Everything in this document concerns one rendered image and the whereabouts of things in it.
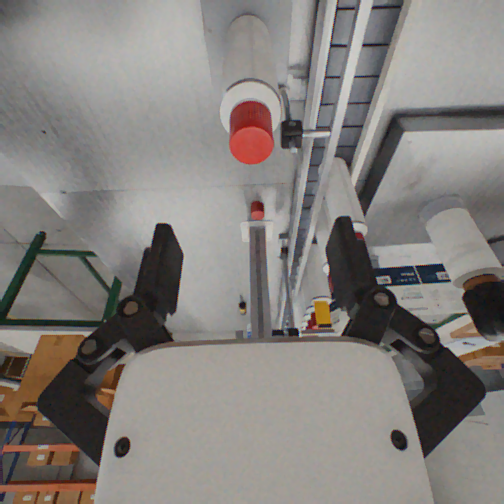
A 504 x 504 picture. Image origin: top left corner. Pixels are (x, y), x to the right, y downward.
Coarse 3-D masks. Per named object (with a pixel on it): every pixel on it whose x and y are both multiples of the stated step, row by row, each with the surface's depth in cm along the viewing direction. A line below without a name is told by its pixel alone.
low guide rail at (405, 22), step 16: (416, 0) 28; (400, 16) 31; (400, 32) 31; (400, 48) 32; (384, 64) 35; (384, 80) 35; (384, 96) 37; (368, 112) 40; (368, 128) 41; (368, 144) 43; (352, 176) 48
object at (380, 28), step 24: (384, 0) 31; (336, 24) 33; (384, 24) 33; (336, 48) 35; (384, 48) 35; (336, 72) 37; (360, 72) 37; (360, 96) 40; (360, 120) 43; (312, 168) 51; (312, 192) 56; (312, 240) 70
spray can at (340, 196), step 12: (336, 156) 49; (336, 168) 47; (336, 180) 45; (348, 180) 45; (336, 192) 44; (348, 192) 43; (336, 204) 43; (348, 204) 42; (336, 216) 42; (360, 216) 41; (360, 228) 40
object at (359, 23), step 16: (368, 0) 25; (368, 16) 26; (352, 32) 27; (352, 48) 28; (352, 64) 29; (352, 80) 31; (336, 96) 33; (336, 112) 34; (336, 128) 36; (336, 144) 38; (320, 176) 43; (320, 192) 45; (304, 256) 62
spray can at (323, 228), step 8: (320, 208) 56; (320, 216) 55; (328, 216) 55; (320, 224) 54; (328, 224) 53; (320, 232) 54; (328, 232) 52; (320, 240) 53; (320, 248) 52; (320, 256) 52; (328, 272) 51
